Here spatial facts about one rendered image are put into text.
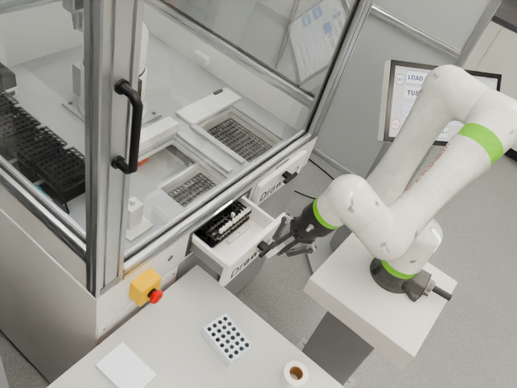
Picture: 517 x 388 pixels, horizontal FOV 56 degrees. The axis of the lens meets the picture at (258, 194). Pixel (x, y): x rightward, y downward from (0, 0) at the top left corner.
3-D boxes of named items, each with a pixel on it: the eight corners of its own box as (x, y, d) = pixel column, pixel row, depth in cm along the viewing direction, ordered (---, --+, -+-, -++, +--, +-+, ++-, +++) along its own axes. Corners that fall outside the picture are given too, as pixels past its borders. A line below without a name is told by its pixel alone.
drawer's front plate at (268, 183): (298, 172, 185) (308, 151, 177) (252, 209, 166) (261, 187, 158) (295, 170, 186) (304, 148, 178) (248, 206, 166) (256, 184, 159)
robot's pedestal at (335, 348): (355, 382, 221) (437, 289, 169) (321, 433, 201) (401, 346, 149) (302, 338, 230) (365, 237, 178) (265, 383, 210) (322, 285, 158)
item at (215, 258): (273, 232, 159) (278, 221, 154) (222, 278, 142) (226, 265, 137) (184, 165, 171) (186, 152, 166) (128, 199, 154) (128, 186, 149)
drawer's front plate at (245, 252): (279, 236, 160) (288, 214, 153) (222, 288, 141) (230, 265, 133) (275, 233, 161) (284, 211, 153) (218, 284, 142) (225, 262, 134)
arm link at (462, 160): (442, 140, 127) (466, 129, 116) (472, 172, 127) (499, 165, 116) (346, 235, 121) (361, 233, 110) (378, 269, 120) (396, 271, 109)
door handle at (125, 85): (140, 178, 89) (148, 91, 76) (129, 184, 87) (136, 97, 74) (121, 163, 91) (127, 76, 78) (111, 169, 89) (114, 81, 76)
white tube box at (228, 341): (251, 352, 136) (254, 346, 133) (228, 369, 131) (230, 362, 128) (223, 319, 141) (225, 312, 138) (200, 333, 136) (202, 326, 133)
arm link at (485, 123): (488, 105, 133) (499, 77, 122) (530, 132, 127) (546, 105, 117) (444, 149, 130) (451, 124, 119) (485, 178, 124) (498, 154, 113)
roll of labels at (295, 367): (308, 388, 132) (313, 381, 130) (285, 395, 129) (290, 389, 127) (298, 364, 137) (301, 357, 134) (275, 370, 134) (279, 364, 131)
